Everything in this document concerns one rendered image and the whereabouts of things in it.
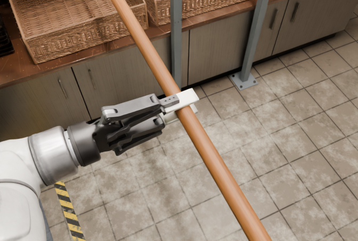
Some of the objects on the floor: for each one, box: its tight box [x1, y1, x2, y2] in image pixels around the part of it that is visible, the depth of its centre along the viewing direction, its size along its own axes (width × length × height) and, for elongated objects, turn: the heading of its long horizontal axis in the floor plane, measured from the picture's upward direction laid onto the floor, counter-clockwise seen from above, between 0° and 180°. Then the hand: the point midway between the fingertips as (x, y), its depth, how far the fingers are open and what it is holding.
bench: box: [0, 0, 358, 142], centre depth 206 cm, size 56×242×58 cm, turn 115°
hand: (178, 107), depth 64 cm, fingers closed on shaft, 3 cm apart
